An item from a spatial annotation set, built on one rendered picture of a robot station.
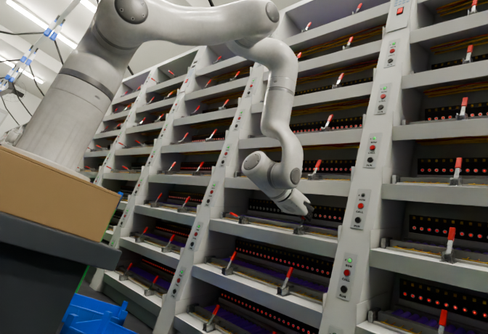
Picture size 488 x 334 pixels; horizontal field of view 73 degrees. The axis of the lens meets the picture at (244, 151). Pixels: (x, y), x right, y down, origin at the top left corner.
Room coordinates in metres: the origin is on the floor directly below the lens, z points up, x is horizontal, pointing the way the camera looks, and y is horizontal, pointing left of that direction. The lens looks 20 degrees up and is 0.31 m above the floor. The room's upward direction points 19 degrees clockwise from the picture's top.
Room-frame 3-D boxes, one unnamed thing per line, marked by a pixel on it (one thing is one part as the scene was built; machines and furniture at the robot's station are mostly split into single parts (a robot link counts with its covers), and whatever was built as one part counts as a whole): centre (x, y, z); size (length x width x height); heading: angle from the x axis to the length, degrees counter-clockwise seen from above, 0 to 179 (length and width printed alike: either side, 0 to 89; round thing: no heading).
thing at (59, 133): (0.68, 0.38, 0.47); 0.19 x 0.19 x 0.18
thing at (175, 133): (2.05, 0.45, 0.85); 0.20 x 0.09 x 1.70; 130
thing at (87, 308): (1.33, 0.36, 0.04); 0.30 x 0.20 x 0.08; 103
